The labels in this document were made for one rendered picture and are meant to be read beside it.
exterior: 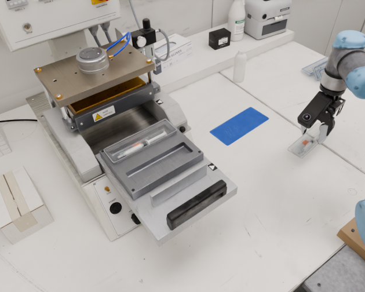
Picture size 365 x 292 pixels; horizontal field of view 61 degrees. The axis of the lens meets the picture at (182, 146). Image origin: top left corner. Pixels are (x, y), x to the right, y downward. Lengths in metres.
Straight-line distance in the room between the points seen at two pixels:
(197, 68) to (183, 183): 0.81
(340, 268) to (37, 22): 1.00
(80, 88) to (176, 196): 0.35
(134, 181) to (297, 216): 0.50
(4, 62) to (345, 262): 1.32
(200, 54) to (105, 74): 0.77
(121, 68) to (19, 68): 0.65
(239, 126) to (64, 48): 0.66
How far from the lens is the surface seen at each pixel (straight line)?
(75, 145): 0.82
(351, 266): 0.95
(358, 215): 0.80
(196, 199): 0.65
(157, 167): 0.75
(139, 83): 0.88
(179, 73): 1.39
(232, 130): 1.18
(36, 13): 0.93
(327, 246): 0.96
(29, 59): 1.42
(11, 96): 1.48
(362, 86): 0.84
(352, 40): 0.92
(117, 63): 0.88
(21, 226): 0.97
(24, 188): 1.00
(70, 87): 0.82
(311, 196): 1.03
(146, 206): 0.70
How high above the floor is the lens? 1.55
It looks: 46 degrees down
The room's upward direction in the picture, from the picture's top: 2 degrees counter-clockwise
